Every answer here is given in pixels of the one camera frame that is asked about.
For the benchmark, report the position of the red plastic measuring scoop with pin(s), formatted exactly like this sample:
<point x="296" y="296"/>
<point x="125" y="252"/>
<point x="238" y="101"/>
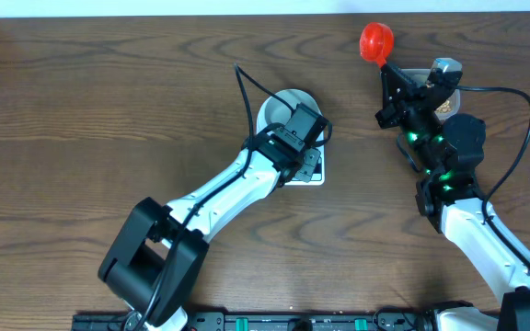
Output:
<point x="376" y="43"/>

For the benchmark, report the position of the pale blue round bowl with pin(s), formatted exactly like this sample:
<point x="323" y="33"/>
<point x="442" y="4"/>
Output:
<point x="294" y="97"/>

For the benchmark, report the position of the clear plastic food container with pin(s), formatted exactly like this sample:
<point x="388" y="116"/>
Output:
<point x="420" y="76"/>

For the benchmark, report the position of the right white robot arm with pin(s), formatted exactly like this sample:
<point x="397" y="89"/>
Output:
<point x="448" y="195"/>

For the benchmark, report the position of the white digital kitchen scale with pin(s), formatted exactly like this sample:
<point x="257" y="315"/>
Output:
<point x="266" y="116"/>

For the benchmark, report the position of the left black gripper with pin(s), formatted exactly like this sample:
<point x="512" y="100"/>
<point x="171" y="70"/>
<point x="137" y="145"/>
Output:
<point x="303" y="172"/>

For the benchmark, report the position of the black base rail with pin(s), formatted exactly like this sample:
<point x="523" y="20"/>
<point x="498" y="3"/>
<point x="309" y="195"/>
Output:
<point x="216" y="321"/>

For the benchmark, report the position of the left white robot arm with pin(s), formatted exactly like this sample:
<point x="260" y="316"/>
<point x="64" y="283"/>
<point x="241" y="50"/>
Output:
<point x="156" y="258"/>

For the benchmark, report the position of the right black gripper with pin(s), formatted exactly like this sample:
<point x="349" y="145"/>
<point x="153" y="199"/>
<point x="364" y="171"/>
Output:
<point x="396" y="106"/>

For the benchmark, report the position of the yellow soybeans pile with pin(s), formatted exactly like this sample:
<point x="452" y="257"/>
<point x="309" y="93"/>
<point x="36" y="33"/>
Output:
<point x="445" y="108"/>

